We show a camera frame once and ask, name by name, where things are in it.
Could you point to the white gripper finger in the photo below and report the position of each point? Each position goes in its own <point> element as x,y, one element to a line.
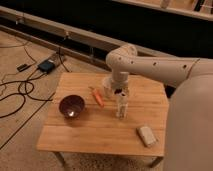
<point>108,89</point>
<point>126,92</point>

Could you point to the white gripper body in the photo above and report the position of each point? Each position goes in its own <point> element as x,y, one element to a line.
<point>119,80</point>

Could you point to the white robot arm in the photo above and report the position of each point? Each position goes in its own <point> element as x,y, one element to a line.
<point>189,125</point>

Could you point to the white paper cup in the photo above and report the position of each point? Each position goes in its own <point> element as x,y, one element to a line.
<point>106,79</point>

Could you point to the black triangular object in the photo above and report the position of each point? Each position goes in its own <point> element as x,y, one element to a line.
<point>117,91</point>

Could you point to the orange carrot toy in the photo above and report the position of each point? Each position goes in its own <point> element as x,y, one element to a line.
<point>97,96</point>

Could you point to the dark red bowl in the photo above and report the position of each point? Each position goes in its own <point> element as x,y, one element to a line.
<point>71,106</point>

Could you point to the wooden table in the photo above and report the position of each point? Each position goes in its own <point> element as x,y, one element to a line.
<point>97,129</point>

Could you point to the beige sponge block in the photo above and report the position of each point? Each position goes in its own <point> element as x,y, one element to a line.
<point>147,136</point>

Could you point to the black power adapter box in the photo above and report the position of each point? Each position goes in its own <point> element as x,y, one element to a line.
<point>46,66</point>

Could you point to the small black device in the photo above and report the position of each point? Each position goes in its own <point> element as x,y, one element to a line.
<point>23,67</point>

